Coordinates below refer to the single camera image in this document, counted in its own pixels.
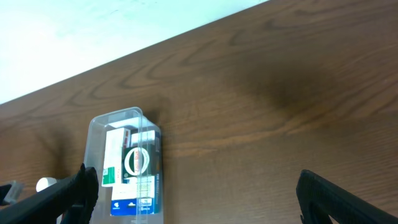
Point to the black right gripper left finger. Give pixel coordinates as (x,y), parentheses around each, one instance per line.
(74,197)

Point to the blue Kool Fever box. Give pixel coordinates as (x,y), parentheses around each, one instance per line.
(141,195)

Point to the green Zam-Buk box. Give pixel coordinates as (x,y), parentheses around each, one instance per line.
(140,161)

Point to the white green medicine box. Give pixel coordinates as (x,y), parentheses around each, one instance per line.
(116,141)

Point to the dark Woods syrup bottle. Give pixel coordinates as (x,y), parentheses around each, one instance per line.
(45,182)

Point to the clear plastic container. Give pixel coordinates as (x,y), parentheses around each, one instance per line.
(134,120)

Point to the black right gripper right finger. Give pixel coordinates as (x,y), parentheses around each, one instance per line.
(321,201)

